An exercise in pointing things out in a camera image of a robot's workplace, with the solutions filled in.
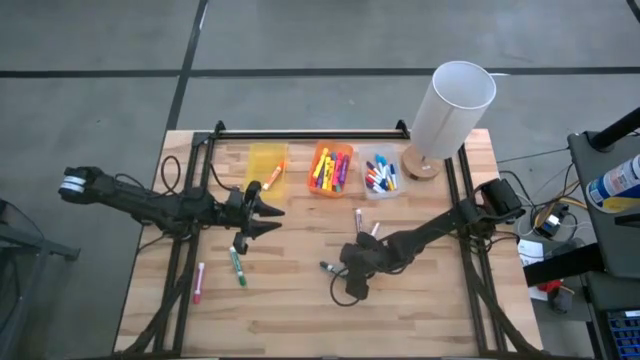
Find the dark metal stand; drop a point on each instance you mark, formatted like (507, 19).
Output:
(30, 245)

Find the small red object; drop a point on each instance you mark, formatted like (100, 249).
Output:
(550, 286)

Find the light blue small marker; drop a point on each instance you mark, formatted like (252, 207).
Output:
(379, 160)

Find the purple highlighter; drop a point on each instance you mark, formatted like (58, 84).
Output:
(320, 182)
(344, 170)

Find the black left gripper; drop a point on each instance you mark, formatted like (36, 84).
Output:
(237, 210)

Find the black pole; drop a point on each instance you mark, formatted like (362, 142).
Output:
(617, 129)

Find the dark green Expo marker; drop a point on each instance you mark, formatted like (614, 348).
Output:
(330, 267)

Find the white blue spray can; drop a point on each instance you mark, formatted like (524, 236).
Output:
(617, 182)

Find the orange Expo marker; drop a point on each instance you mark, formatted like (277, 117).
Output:
(274, 175)

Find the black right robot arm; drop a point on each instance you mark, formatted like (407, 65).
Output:
(440, 225)

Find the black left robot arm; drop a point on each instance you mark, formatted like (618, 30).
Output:
(130, 202)

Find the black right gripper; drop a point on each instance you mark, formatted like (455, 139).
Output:
(365, 257)

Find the clear plastic bin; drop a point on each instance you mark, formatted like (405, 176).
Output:
(400, 192)

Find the blue white small marker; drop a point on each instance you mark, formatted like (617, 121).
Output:
(393, 176)

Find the grey metal cart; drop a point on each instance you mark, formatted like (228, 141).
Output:
(615, 240)

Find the bright green dry-erase marker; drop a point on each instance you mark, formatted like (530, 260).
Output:
(238, 267)

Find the backlit keyboard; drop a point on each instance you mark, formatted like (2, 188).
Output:
(625, 335)

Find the yellow translucent plastic bin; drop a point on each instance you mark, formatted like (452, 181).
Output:
(262, 160)

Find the yellow small marker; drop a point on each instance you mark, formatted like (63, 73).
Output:
(389, 186)

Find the pale pink marker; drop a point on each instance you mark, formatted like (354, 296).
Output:
(375, 229)

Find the black flat bar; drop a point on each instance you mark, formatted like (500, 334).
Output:
(560, 265)

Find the orange translucent plastic bin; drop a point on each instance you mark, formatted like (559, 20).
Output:
(350, 190)

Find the purple small marker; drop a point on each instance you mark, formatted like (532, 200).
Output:
(370, 165)

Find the pink highlighter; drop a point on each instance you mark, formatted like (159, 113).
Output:
(338, 167)

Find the red highlighter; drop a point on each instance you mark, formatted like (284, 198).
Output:
(314, 180)

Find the white paper sheet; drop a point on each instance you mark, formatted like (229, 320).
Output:
(530, 252)

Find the pink Expo marker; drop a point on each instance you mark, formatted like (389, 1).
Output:
(198, 282)

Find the maroon Expo marker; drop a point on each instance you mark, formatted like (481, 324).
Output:
(358, 220)

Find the white shade wooden base lamp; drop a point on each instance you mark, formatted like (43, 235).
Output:
(450, 110)

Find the dark blue small marker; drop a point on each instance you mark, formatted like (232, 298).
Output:
(382, 183)

